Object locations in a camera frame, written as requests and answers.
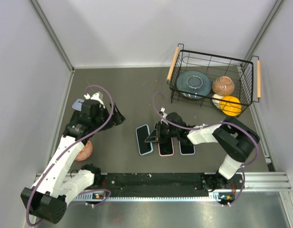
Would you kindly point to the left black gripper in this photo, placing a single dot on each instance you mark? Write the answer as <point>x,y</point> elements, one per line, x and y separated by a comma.
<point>118,117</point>

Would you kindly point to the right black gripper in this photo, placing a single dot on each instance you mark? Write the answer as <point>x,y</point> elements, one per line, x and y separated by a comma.
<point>156,133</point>

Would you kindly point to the light blue phone case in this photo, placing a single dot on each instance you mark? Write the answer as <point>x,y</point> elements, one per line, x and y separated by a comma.
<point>136,140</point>

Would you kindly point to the dark blue phone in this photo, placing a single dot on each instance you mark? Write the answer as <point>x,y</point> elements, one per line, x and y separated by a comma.
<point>166,149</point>

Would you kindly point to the pink phone case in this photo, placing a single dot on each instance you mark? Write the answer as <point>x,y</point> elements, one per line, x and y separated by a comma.
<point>158,153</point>

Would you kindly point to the lavender phone case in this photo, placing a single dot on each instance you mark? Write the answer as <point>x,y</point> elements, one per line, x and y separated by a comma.
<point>179,152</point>

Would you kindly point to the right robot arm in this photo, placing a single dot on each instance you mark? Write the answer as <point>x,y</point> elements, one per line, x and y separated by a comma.
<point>238,141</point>

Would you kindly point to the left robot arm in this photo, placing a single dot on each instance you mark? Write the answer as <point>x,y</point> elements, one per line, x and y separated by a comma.
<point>50,195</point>

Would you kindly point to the red patterned bowl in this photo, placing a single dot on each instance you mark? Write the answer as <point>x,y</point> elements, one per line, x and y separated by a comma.
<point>85,153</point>

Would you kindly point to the blue ceramic plate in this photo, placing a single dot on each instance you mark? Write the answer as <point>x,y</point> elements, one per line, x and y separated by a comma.
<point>194,84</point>

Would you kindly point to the white small dish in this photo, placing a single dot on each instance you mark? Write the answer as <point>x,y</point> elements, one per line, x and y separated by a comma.
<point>216,99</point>

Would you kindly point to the yellow bowl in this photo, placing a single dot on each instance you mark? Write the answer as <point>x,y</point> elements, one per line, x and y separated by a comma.
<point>230,106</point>

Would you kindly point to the brown ceramic bowl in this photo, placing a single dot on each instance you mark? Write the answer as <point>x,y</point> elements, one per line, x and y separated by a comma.
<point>223,86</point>

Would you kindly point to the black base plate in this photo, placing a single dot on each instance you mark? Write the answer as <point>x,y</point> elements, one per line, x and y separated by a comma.
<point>162,184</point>

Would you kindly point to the white slotted cable duct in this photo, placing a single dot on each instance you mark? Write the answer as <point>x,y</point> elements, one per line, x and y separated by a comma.
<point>90,197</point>

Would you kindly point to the black wire basket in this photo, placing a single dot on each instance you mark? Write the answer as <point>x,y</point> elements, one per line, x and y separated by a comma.
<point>246,74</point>

